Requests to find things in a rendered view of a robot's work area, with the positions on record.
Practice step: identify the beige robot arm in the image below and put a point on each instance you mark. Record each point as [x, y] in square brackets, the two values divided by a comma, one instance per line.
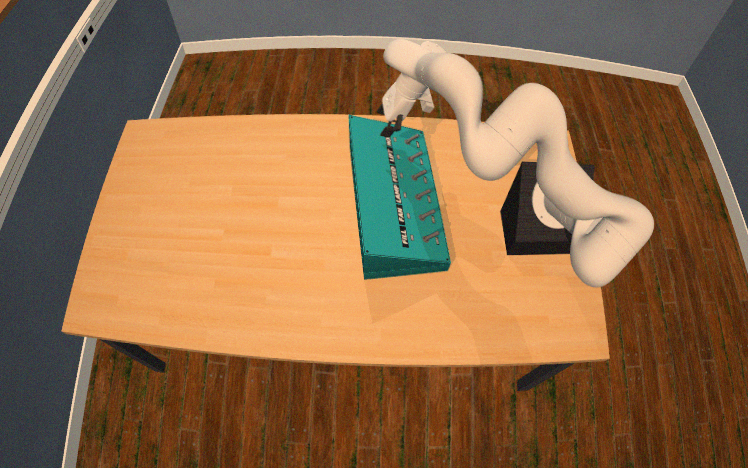
[531, 114]

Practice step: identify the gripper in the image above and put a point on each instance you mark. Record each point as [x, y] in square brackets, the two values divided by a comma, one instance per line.
[395, 105]

